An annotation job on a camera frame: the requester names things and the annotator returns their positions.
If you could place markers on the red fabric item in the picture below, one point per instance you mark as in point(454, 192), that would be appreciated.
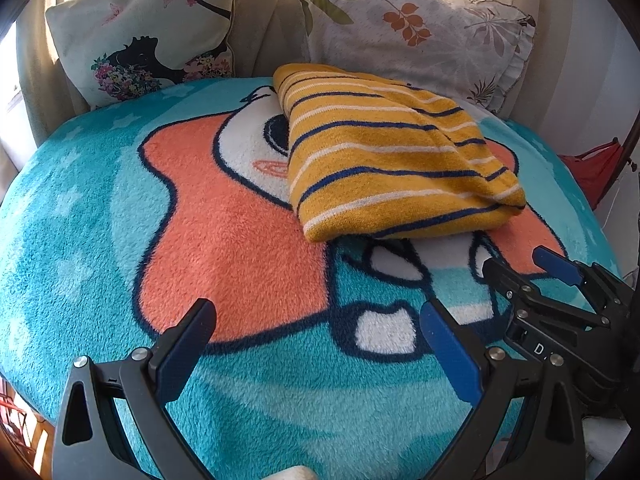
point(597, 170)

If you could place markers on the teal cartoon printed blanket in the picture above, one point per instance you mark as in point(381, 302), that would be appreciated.
point(225, 235)

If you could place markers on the brown wooden furniture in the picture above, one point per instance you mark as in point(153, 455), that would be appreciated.
point(17, 415)

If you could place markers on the cream bird print cushion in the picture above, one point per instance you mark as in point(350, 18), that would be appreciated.
point(140, 10)

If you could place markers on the yellow striped sweater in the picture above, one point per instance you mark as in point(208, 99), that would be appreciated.
point(390, 160)

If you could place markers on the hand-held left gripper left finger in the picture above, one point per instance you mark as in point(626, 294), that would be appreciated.
point(182, 355)

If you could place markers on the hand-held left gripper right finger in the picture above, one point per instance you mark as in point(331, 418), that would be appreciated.
point(450, 355)

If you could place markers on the white leaf print pillow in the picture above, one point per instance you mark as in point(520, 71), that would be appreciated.
point(425, 45)

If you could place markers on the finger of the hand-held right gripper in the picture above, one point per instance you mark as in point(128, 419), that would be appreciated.
point(500, 272)
point(557, 262)

